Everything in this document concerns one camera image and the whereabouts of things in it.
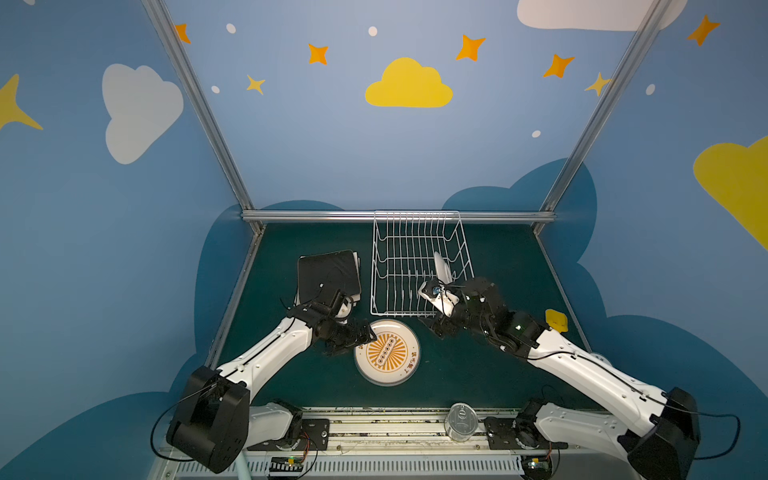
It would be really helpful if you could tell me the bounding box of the black square plate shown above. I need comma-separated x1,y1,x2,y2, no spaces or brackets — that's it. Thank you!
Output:
296,249,362,304

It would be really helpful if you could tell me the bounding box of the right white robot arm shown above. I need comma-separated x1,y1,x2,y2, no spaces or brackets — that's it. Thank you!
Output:
418,277,701,479

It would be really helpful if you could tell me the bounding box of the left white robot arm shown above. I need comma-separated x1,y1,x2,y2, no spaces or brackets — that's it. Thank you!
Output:
165,285,377,474

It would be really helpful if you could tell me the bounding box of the right circuit board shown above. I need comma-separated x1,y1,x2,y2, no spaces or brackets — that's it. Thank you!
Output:
521,456,553,480

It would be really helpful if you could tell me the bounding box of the circuit board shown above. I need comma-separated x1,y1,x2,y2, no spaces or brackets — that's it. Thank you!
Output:
521,456,553,480
268,456,305,475

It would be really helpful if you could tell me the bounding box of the left circuit board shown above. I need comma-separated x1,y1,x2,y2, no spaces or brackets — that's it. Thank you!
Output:
268,456,305,475

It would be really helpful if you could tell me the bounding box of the light blue spatula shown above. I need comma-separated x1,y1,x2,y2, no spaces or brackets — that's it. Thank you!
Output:
235,452,252,480

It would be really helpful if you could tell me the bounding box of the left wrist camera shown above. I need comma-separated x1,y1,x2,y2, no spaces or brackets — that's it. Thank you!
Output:
335,301,354,321

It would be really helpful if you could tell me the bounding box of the yellow handled brush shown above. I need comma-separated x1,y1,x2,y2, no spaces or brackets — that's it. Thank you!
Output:
545,309,569,333

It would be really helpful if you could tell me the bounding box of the white wire dish rack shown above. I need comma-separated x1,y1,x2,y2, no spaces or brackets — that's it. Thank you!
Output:
370,220,474,317

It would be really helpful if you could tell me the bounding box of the aluminium frame rail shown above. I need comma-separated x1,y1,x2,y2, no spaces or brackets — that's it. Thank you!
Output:
241,209,556,224

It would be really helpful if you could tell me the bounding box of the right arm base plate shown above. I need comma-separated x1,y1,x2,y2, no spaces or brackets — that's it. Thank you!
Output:
483,416,569,450

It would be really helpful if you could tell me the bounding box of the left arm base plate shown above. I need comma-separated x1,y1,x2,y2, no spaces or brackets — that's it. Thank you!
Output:
247,418,330,451

